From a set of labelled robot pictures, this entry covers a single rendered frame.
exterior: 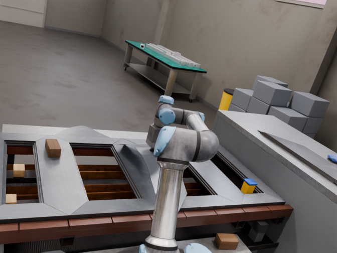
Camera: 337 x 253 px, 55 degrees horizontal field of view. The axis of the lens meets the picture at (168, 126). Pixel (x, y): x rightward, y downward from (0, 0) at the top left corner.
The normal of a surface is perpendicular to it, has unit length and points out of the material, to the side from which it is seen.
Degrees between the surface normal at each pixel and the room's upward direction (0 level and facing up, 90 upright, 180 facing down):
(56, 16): 90
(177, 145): 62
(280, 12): 90
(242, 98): 90
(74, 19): 90
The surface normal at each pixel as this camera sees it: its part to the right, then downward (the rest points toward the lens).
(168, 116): 0.09, 0.37
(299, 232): -0.88, -0.07
